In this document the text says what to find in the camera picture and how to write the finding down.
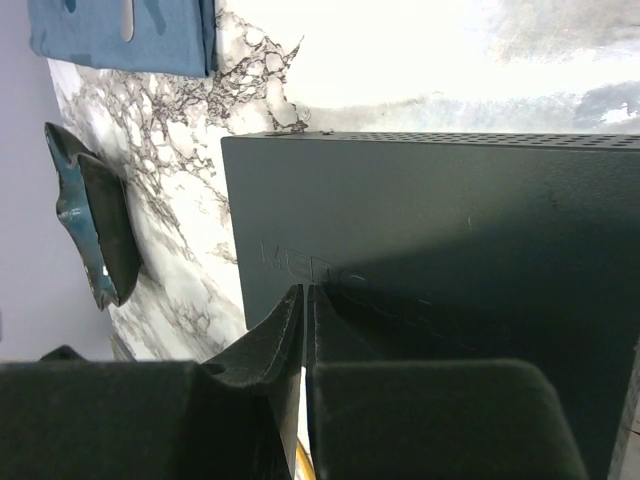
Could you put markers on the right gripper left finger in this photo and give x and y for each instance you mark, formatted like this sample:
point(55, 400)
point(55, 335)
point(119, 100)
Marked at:
point(234, 416)

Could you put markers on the blue cloth placemat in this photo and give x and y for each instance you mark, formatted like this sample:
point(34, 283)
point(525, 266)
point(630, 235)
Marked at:
point(157, 36)

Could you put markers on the blue star-shaped dish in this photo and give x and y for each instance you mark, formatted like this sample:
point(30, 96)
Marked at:
point(92, 207)

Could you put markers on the black network switch box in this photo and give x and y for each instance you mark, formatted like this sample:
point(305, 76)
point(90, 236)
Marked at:
point(474, 245)

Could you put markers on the metal spoon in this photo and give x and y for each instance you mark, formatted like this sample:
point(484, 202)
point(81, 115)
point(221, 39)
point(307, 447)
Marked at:
point(127, 21)

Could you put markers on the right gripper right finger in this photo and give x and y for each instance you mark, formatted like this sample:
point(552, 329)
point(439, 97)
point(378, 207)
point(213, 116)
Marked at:
point(373, 415)

